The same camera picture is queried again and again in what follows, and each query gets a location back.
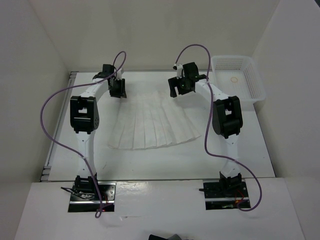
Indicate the white pleated skirt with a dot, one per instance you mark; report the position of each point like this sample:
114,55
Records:
151,121

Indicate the white plastic basket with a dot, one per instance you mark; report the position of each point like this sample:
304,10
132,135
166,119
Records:
249,88

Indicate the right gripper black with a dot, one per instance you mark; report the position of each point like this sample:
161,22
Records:
173,82

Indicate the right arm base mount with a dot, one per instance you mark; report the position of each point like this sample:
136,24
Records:
216,198

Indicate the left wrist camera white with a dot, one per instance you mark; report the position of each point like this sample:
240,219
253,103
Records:
119,74

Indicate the aluminium table edge rail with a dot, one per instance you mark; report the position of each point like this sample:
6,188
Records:
50,156

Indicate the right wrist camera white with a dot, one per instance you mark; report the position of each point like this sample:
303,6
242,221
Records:
179,70

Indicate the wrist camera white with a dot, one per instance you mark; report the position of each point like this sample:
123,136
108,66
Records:
119,74
179,70

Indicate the dark object bottom edge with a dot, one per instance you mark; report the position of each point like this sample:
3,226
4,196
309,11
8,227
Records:
156,237

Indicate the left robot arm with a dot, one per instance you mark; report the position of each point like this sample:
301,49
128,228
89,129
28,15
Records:
85,120

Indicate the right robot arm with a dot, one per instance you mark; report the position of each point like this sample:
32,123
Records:
226,121

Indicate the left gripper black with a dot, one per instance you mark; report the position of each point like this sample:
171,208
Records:
121,92

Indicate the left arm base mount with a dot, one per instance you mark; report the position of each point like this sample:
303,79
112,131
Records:
81,202

